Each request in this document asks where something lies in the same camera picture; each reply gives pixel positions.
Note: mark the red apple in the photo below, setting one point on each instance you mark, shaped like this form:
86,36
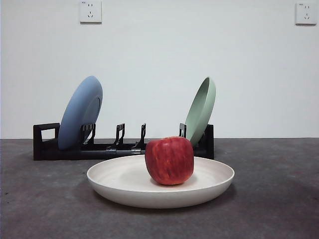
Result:
169,161

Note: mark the cream yellow plate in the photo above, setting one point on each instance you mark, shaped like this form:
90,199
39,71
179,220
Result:
119,184

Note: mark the green plate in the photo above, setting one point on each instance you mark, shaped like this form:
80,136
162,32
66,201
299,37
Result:
202,112

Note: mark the blue plate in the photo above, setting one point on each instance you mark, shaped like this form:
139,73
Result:
79,107

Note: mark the black plate rack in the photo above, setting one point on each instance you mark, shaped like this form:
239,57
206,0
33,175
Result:
49,152

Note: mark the white wall socket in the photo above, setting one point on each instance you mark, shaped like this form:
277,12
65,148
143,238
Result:
90,12
306,13

